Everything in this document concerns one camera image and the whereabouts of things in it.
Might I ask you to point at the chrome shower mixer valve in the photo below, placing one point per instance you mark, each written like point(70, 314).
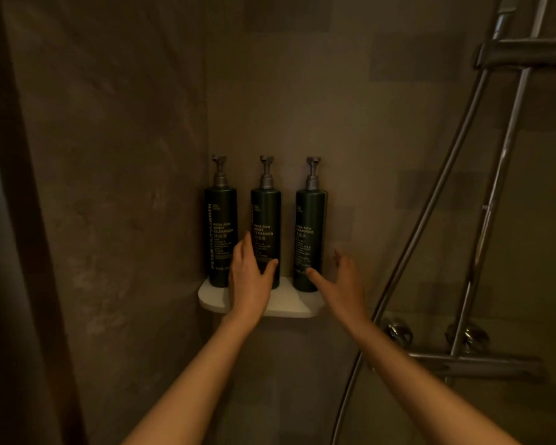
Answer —
point(472, 363)

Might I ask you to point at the dark brown door frame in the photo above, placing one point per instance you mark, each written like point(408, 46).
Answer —
point(32, 254)

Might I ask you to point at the person's left thumb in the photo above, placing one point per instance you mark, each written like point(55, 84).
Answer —
point(268, 271)

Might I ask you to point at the person's right forearm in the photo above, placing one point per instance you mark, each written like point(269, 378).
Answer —
point(421, 393)

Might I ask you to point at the person's left forearm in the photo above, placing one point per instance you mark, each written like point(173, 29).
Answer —
point(190, 389)

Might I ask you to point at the person's left hand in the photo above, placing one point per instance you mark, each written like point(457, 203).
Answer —
point(249, 291)

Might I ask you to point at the chrome shower slider bracket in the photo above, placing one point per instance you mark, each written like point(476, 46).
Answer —
point(523, 53)

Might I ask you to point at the chrome shower riser rail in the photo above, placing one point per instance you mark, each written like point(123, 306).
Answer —
point(495, 189)

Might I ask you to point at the person's right hand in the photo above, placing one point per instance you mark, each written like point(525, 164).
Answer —
point(345, 296)

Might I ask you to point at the person's right thumb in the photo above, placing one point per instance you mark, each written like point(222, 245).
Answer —
point(317, 278)

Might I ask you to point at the dark green pump bottle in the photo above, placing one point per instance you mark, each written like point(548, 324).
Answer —
point(265, 217)
point(309, 227)
point(221, 227)

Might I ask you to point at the white corner shelf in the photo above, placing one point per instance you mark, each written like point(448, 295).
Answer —
point(287, 303)

